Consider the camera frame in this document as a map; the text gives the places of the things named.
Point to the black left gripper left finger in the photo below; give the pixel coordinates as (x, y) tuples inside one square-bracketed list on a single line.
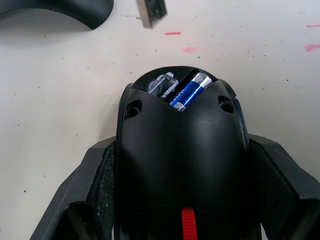
[(72, 197)]

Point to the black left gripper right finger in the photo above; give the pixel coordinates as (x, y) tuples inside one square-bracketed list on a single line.
[(280, 185)]

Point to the black mouse base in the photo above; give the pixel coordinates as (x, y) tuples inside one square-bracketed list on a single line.
[(182, 155)]

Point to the blue AA battery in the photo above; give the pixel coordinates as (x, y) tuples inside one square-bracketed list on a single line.
[(190, 92)]

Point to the black mouse cover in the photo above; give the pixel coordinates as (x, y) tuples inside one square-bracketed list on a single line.
[(62, 11)]

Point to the silver black USB receiver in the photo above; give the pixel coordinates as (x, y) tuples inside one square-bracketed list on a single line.
[(152, 11)]

